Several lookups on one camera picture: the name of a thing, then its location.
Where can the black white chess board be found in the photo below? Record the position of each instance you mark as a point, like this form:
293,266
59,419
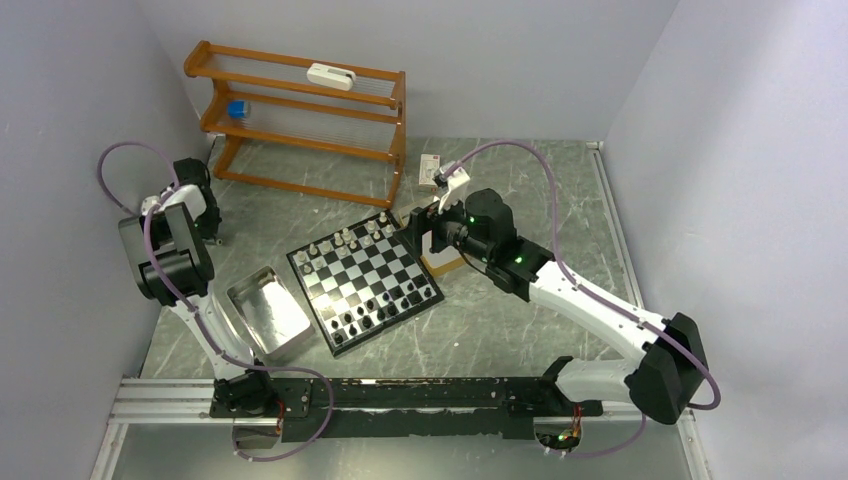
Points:
375,287

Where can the white device on rack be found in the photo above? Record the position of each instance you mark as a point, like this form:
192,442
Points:
331,76

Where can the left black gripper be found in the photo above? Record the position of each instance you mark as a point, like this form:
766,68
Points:
209,234

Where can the blue cap on rack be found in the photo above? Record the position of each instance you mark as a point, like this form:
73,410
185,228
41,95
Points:
238,109

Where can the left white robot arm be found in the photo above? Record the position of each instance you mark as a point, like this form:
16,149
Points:
165,247

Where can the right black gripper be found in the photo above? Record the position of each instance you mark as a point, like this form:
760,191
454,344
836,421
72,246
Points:
424,219

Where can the small white red box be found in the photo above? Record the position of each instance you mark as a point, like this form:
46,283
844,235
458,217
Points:
429,168

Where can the wooden three-tier rack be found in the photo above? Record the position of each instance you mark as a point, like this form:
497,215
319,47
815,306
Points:
368,122

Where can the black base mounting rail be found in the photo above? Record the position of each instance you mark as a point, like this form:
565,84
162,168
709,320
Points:
386,408

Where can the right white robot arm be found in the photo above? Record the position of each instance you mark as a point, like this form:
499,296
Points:
662,360

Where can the silver tin with white pieces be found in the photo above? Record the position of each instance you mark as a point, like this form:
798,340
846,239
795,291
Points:
270,314

